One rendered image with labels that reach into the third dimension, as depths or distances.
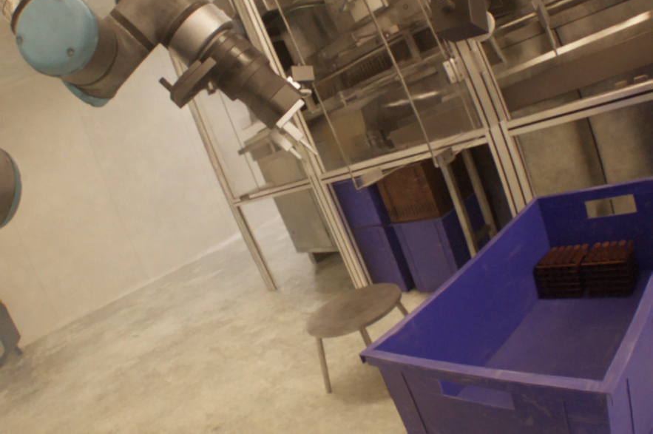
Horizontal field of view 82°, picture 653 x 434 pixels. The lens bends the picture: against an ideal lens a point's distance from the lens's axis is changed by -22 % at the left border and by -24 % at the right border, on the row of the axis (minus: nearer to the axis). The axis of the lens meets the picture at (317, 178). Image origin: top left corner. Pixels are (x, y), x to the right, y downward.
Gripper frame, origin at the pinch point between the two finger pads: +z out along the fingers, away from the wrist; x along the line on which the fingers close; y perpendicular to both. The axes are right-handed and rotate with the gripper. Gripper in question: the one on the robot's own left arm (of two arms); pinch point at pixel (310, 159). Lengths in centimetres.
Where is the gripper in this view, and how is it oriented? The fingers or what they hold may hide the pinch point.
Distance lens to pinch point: 62.7
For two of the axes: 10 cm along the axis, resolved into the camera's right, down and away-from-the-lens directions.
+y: 6.1, -7.3, 3.2
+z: 7.3, 6.7, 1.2
